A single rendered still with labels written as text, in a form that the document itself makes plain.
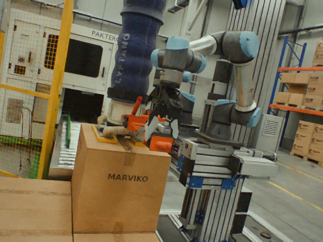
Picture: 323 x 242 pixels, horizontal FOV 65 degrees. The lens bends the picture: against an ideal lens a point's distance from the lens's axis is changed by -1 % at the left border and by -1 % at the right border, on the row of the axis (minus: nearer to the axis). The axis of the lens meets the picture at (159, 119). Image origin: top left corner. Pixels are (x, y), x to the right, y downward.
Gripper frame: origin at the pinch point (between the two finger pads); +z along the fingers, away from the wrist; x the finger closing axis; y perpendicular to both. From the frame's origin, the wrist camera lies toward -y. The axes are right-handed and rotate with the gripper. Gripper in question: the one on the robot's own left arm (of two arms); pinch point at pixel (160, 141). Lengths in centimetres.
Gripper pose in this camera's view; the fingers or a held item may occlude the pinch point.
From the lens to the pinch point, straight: 88.6
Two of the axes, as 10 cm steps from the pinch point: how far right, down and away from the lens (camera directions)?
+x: -9.2, -1.5, -3.6
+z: -2.0, 9.8, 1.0
